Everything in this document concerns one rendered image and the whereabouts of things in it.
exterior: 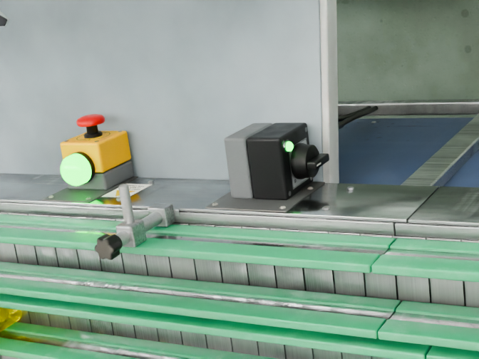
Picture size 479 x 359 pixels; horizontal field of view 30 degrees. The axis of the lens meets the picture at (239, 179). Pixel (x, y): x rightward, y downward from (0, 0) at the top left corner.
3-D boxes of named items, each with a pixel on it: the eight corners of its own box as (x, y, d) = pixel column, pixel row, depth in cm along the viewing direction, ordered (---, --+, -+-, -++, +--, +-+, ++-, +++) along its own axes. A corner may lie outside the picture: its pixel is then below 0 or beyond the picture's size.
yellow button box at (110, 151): (99, 174, 133) (67, 189, 127) (90, 126, 131) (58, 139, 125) (137, 175, 130) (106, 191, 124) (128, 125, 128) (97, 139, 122)
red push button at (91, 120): (73, 142, 126) (69, 119, 125) (91, 135, 129) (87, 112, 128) (96, 142, 124) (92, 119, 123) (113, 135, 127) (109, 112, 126)
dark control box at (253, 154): (261, 179, 120) (230, 199, 113) (254, 121, 118) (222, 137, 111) (317, 181, 116) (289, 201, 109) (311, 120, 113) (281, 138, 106)
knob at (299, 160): (307, 173, 113) (332, 173, 112) (292, 184, 110) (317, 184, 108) (304, 138, 112) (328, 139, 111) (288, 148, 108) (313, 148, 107)
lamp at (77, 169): (72, 181, 126) (58, 188, 124) (66, 151, 125) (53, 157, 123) (98, 182, 124) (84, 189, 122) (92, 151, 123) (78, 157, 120)
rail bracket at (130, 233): (156, 220, 114) (91, 259, 103) (147, 165, 112) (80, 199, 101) (182, 222, 112) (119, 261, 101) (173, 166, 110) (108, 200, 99)
